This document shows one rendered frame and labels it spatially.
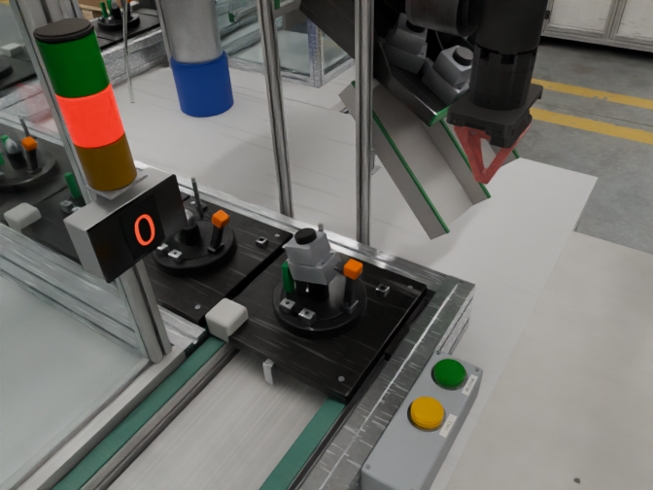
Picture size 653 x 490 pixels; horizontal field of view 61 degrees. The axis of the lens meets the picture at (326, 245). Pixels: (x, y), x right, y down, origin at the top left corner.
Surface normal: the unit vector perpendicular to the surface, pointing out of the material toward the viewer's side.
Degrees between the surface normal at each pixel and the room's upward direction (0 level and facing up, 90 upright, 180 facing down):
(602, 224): 0
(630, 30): 90
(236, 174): 0
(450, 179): 45
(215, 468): 0
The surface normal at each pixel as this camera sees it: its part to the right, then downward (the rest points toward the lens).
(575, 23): -0.54, 0.54
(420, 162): 0.49, -0.25
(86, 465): -0.04, -0.77
